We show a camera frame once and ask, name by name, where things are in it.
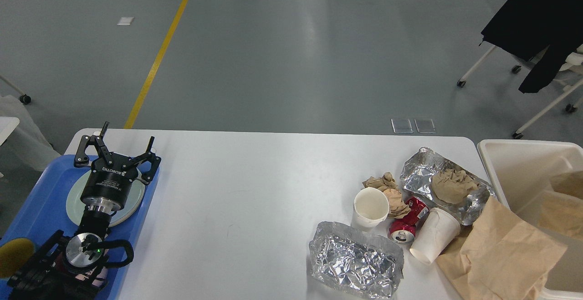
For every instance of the teal mug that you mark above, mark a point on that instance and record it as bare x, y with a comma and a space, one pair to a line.
14, 254

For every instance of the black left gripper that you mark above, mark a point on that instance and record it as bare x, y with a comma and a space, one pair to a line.
108, 187

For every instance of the black jacket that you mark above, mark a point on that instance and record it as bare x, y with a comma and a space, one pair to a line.
525, 28

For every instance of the foil tray front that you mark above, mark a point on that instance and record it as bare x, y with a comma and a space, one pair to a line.
355, 262

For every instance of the green plate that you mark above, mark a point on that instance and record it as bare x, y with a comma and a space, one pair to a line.
132, 195

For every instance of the pink mug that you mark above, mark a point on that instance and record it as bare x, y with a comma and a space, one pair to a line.
97, 280

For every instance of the white paper cup lying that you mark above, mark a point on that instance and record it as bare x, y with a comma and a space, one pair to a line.
438, 230

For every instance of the crumpled brown paper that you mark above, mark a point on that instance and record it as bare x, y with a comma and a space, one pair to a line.
398, 209

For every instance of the crushed red soda can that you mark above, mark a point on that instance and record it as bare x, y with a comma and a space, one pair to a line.
403, 231

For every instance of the brown paper bag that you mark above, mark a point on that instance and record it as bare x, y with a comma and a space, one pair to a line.
501, 258
562, 206

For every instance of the white plastic bin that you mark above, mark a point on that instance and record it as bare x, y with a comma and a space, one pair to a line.
520, 172

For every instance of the white furniture at left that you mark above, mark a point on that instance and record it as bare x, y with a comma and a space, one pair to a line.
26, 141

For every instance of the crumpled foil back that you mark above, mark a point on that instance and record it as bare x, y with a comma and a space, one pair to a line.
416, 179

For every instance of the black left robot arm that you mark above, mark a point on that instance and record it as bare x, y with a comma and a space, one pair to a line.
73, 237

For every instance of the white paper cup upright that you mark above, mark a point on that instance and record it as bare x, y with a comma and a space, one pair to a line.
370, 208

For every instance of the crumpled paper in foil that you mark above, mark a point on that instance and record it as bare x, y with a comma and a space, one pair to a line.
453, 186

